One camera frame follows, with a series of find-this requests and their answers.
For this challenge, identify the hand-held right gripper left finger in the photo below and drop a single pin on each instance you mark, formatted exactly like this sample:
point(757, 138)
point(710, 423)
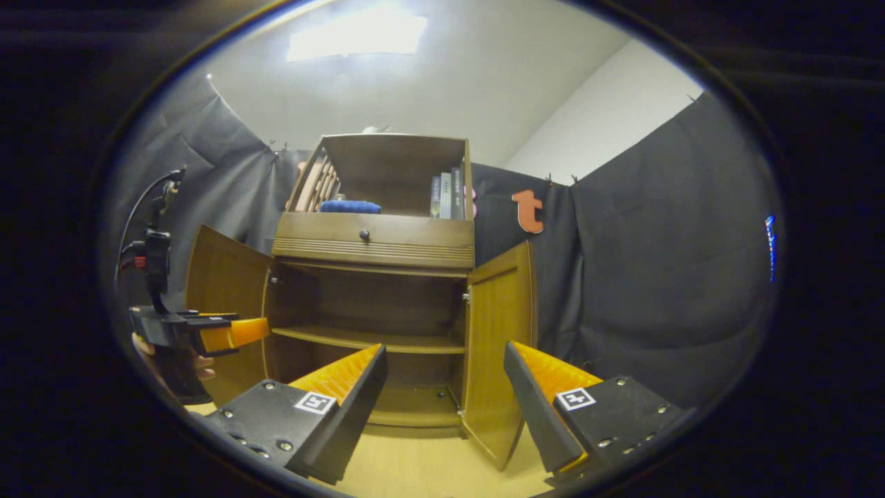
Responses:
point(352, 422)

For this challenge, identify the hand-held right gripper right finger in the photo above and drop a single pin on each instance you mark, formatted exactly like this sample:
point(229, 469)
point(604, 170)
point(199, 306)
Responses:
point(536, 415)

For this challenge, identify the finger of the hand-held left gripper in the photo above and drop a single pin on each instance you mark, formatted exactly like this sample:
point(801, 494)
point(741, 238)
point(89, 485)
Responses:
point(214, 320)
point(235, 335)

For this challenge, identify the wooden cabinet door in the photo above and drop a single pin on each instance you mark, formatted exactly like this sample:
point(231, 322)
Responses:
point(228, 283)
point(498, 325)

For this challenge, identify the wooden double-door shoe cabinet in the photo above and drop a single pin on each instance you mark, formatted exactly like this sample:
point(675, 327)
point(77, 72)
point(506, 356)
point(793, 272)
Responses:
point(373, 242)

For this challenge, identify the wooden inner shelf board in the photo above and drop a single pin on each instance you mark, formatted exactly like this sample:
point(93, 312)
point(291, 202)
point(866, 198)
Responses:
point(332, 337)

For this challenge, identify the blue folded cloth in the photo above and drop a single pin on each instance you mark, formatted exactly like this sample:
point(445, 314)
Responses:
point(349, 207)

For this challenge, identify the black backdrop cloth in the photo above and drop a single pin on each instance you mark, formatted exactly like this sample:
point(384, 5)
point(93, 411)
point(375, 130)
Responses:
point(657, 263)

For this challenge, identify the black upright book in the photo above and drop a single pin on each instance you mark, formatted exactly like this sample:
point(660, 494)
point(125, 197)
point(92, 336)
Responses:
point(457, 194)

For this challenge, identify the grey upright book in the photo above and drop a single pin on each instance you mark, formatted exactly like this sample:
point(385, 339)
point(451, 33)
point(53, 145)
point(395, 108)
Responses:
point(446, 196)

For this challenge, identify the dark blue upright book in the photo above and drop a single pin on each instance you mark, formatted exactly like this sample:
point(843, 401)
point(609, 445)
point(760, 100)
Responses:
point(435, 197)

